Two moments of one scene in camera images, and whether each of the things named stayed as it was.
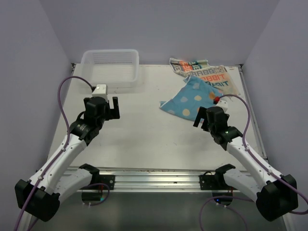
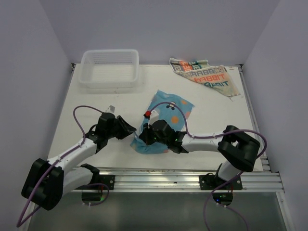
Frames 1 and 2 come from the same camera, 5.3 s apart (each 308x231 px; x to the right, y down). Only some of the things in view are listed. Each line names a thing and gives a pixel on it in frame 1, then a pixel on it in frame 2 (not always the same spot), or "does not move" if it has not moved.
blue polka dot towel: (195, 95) → (167, 112)
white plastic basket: (117, 68) does not move
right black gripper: (201, 114) → (145, 135)
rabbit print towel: (215, 75) does not move
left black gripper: (115, 114) → (126, 129)
